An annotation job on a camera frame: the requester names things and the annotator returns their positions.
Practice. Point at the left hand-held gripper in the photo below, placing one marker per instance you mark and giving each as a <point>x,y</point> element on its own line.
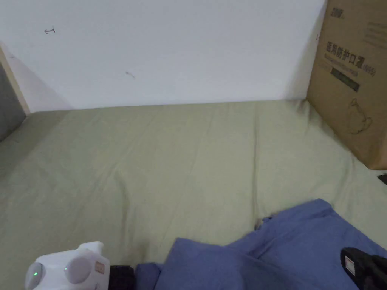
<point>65,269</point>

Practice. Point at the brown cardboard carton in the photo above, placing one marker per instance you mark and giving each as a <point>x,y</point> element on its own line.
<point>352,78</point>

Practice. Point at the small black object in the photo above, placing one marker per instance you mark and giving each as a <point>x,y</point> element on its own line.
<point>383,178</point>

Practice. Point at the bed with pale green sheet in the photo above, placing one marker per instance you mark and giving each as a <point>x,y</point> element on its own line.
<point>169,169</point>

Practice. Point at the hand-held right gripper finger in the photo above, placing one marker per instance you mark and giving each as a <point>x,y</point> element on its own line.
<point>361,265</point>

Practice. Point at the blue shirt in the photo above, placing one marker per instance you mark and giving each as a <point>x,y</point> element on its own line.
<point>272,250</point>

